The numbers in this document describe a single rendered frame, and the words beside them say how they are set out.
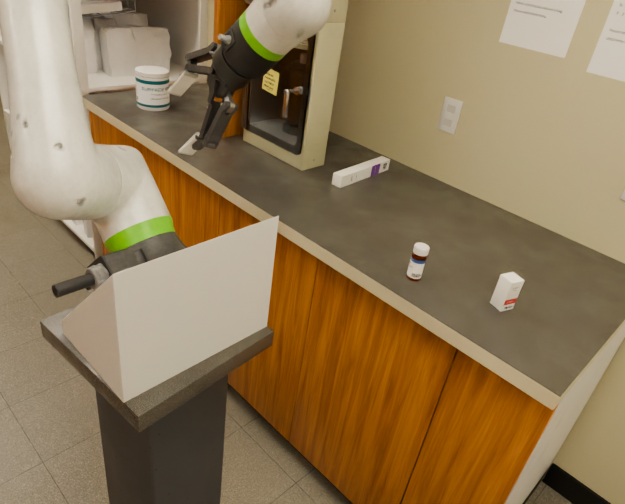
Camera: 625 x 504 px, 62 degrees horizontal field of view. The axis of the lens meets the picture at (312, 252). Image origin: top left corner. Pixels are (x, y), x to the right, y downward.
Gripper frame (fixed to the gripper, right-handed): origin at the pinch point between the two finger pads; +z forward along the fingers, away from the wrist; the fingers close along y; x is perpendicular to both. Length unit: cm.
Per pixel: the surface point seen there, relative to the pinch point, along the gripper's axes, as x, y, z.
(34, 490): 5, 63, 122
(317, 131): 70, -27, 23
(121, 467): 0, 61, 47
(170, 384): -6, 49, 9
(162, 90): 48, -72, 77
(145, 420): -11, 54, 10
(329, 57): 63, -42, 6
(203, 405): 9, 53, 23
